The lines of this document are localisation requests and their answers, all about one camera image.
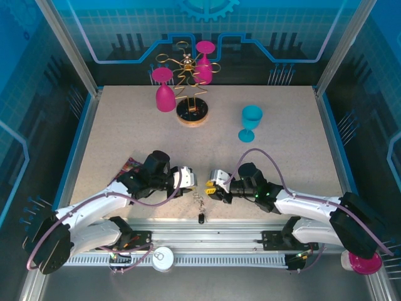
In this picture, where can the metal key plate with rings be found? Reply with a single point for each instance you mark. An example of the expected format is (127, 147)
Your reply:
(199, 200)

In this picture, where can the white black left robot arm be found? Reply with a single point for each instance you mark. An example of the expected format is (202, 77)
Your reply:
(94, 207)

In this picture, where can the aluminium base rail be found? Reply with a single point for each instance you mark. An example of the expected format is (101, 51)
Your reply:
(206, 235)

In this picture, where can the black key fob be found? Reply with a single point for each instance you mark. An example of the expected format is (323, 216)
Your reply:
(202, 218)

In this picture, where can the aluminium side rail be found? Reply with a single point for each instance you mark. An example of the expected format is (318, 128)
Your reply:
(85, 131)
(332, 131)

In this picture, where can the round white can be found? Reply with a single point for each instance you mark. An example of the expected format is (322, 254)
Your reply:
(163, 258)

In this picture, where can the white cup with pink lid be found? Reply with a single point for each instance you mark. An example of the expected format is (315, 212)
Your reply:
(363, 265)

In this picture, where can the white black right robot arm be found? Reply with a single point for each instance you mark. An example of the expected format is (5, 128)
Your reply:
(307, 203)

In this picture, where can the purple candy packet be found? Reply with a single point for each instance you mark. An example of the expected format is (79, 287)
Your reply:
(127, 167)

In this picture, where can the pink plastic goblet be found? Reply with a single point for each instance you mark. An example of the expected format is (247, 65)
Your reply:
(165, 98)
(203, 70)

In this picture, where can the teal plastic goblet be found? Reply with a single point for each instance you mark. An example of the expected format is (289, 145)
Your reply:
(251, 117)

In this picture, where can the aluminium frame post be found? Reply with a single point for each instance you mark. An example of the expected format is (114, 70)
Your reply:
(69, 47)
(344, 47)

